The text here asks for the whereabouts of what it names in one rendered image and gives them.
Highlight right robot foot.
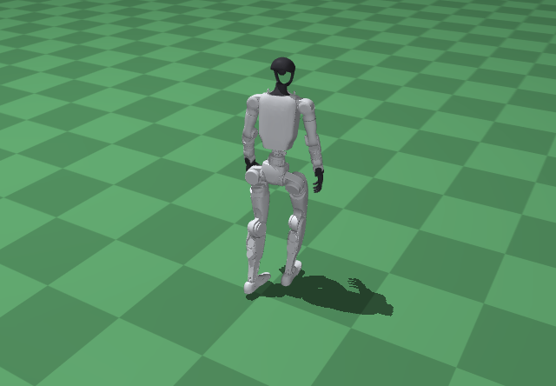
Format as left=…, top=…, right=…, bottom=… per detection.
left=281, top=260, right=302, bottom=286

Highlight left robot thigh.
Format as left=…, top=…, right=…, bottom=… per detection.
left=245, top=165, right=269, bottom=237

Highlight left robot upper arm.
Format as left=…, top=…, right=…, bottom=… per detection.
left=242, top=94, right=261, bottom=139

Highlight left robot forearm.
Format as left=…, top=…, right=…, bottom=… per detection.
left=242, top=134, right=255, bottom=163

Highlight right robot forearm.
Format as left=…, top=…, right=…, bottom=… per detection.
left=308, top=133, right=323, bottom=172

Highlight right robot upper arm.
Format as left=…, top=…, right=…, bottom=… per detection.
left=296, top=97, right=318, bottom=147

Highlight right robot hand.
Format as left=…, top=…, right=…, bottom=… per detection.
left=313, top=168, right=324, bottom=193

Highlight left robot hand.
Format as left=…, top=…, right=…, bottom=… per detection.
left=245, top=157, right=260, bottom=171

